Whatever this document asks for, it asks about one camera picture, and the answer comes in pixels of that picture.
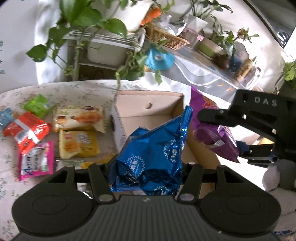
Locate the purple snack bag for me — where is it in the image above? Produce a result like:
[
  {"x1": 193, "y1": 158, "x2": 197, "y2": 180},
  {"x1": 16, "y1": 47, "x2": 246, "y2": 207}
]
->
[{"x1": 190, "y1": 87, "x2": 239, "y2": 163}]

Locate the dark blue foil snack bag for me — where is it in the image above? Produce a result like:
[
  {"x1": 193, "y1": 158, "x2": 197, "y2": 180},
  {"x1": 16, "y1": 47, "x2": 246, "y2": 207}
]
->
[{"x1": 109, "y1": 106, "x2": 193, "y2": 196}]

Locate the golden yellow snack pack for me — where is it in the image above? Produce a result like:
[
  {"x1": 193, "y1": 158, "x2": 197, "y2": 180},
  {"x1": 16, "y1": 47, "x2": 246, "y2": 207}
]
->
[{"x1": 56, "y1": 154, "x2": 115, "y2": 171}]

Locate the yellow waffle snack pack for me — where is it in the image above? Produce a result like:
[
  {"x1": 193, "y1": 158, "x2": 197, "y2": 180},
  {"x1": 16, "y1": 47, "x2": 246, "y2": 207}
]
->
[{"x1": 59, "y1": 130, "x2": 100, "y2": 159}]

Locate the pink white snack bag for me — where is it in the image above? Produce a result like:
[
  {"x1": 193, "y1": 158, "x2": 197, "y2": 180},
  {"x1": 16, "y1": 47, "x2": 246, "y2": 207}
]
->
[{"x1": 18, "y1": 141, "x2": 55, "y2": 181}]

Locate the cardboard milk box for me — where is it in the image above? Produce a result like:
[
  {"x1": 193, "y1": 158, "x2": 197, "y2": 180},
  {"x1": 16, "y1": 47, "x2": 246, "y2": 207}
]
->
[{"x1": 109, "y1": 90, "x2": 219, "y2": 195}]

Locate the cream bread snack bag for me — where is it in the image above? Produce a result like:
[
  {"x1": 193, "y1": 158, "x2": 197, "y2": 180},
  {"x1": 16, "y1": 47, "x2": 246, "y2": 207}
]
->
[{"x1": 53, "y1": 105, "x2": 106, "y2": 133}]

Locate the orange red snack bag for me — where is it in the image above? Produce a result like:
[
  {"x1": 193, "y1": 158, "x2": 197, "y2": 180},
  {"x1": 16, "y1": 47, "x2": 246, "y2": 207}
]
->
[{"x1": 3, "y1": 111, "x2": 51, "y2": 154}]

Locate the green snack pack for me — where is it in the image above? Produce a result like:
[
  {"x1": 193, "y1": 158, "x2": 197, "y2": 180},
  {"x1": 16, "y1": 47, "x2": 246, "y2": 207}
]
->
[{"x1": 23, "y1": 94, "x2": 56, "y2": 119}]

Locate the light blue cookie pack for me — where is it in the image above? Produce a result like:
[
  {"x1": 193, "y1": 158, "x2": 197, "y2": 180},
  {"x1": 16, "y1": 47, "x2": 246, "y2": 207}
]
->
[{"x1": 0, "y1": 107, "x2": 15, "y2": 131}]

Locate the tan cylindrical jar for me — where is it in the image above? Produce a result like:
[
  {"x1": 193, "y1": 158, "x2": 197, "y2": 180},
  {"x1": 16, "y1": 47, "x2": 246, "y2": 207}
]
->
[{"x1": 234, "y1": 58, "x2": 253, "y2": 79}]

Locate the brown round pot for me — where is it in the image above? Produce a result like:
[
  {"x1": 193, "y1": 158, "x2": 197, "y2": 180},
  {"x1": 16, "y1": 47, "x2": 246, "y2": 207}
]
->
[{"x1": 213, "y1": 54, "x2": 230, "y2": 70}]

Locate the glass top side table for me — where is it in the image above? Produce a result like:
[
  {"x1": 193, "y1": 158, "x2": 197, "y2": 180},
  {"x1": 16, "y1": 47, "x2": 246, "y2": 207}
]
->
[{"x1": 161, "y1": 47, "x2": 263, "y2": 96}]

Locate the green bowl planter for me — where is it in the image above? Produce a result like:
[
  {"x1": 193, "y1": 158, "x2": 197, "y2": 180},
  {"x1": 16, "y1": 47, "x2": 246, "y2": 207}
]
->
[{"x1": 197, "y1": 38, "x2": 223, "y2": 60}]

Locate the blue tape dispenser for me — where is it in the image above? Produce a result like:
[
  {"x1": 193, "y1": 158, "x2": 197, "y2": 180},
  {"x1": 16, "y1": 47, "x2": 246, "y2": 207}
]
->
[{"x1": 145, "y1": 48, "x2": 175, "y2": 71}]

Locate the wicker basket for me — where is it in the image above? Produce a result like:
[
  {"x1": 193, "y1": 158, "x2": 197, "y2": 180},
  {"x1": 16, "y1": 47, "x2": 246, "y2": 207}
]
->
[{"x1": 145, "y1": 24, "x2": 190, "y2": 50}]

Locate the white square planter pot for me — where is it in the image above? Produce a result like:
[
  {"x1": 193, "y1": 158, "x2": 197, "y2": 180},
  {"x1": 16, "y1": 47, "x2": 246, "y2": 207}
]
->
[{"x1": 87, "y1": 40, "x2": 134, "y2": 67}]

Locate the white plant stand shelf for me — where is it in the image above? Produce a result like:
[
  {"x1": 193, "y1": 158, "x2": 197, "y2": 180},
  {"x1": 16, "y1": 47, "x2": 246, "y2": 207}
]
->
[{"x1": 64, "y1": 29, "x2": 145, "y2": 81}]

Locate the pothos plant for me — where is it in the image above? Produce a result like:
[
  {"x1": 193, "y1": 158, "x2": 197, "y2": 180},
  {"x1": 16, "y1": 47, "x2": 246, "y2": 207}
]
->
[{"x1": 26, "y1": 1, "x2": 175, "y2": 78}]

